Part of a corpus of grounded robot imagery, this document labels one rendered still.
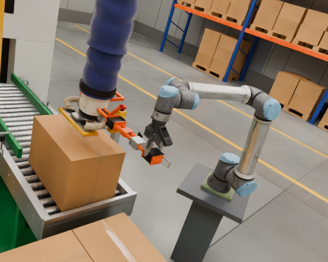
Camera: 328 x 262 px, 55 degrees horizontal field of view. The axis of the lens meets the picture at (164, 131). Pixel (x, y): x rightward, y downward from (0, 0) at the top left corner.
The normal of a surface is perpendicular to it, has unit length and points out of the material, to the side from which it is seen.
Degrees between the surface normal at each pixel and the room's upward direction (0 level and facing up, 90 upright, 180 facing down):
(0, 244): 0
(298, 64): 90
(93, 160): 90
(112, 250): 0
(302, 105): 90
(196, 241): 90
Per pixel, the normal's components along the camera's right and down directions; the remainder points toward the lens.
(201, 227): -0.38, 0.29
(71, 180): 0.63, 0.48
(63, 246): 0.27, -0.87
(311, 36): -0.66, 0.14
